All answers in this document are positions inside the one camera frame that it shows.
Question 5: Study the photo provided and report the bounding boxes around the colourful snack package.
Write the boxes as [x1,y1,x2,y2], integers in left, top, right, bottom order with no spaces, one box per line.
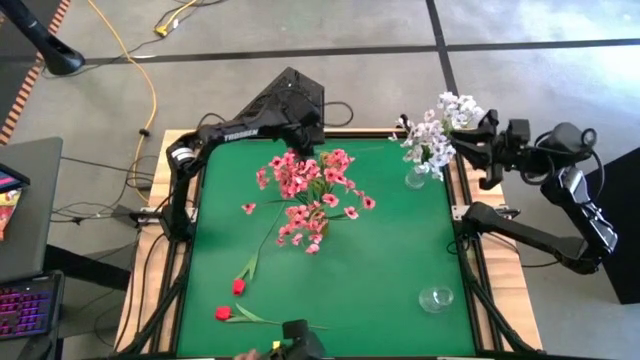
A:
[0,188,24,241]

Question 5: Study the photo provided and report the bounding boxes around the dark tablet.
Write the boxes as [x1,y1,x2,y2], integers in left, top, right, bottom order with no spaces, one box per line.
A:
[0,162,32,194]

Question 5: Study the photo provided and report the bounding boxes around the pink backlit keyboard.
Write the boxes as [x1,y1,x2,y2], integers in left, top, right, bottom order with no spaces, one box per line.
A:
[0,272,65,341]

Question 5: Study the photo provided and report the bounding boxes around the yellow plug cable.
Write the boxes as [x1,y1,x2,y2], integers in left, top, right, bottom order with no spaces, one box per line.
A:
[154,0,201,37]

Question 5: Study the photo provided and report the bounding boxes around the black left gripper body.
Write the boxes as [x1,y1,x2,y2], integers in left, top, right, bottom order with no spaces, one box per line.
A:
[282,112,326,159]

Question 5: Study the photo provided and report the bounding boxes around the black leader arm handle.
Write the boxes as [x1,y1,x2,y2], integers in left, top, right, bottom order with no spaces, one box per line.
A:
[269,318,329,360]

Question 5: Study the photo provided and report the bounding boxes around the yellow floor cable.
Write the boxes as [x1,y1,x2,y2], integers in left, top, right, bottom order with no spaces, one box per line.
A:
[87,0,159,164]

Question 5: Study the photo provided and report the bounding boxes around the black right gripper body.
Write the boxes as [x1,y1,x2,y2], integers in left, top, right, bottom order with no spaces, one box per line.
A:
[499,119,539,174]

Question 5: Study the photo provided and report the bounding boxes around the black computer tower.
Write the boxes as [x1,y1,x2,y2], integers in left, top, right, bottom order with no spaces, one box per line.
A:
[234,66,326,131]

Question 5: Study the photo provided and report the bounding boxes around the black stand pole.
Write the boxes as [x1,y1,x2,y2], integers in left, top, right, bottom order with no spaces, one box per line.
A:
[0,0,87,76]

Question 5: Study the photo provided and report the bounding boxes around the striped border floor mat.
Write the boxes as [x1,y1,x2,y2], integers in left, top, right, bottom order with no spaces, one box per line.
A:
[0,0,74,146]

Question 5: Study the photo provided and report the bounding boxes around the red artificial tulip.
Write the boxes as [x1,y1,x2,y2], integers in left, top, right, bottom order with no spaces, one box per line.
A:
[214,302,330,331]
[231,202,289,297]

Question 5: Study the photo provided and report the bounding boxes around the black table frame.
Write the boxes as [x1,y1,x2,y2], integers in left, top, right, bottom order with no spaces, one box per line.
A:
[117,127,544,360]

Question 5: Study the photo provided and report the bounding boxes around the grey side desk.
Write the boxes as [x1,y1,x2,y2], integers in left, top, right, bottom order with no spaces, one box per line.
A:
[0,135,65,284]

